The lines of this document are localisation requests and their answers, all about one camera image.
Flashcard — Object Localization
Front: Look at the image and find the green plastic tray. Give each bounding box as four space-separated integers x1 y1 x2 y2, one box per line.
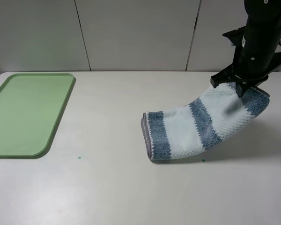
0 73 76 158

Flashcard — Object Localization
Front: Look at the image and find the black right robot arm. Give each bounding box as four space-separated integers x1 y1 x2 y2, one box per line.
210 0 281 97

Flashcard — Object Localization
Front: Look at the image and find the blue white striped towel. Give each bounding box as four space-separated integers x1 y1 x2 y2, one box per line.
141 82 270 161

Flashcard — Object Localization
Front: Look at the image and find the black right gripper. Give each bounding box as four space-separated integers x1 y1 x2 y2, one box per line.
210 25 281 98

